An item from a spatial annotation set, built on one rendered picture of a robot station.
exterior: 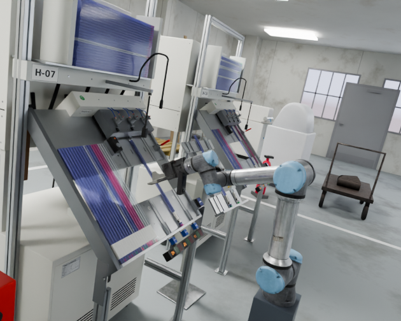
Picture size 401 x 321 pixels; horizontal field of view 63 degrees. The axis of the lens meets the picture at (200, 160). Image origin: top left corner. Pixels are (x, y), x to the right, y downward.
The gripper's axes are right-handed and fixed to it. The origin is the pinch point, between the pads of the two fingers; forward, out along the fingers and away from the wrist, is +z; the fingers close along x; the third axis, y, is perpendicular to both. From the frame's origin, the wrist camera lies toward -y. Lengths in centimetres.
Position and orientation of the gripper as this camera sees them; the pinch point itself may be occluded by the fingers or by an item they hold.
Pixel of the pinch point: (156, 182)
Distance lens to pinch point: 166.9
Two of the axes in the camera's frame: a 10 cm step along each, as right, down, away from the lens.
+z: -8.4, 3.0, 4.5
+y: -3.2, -9.5, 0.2
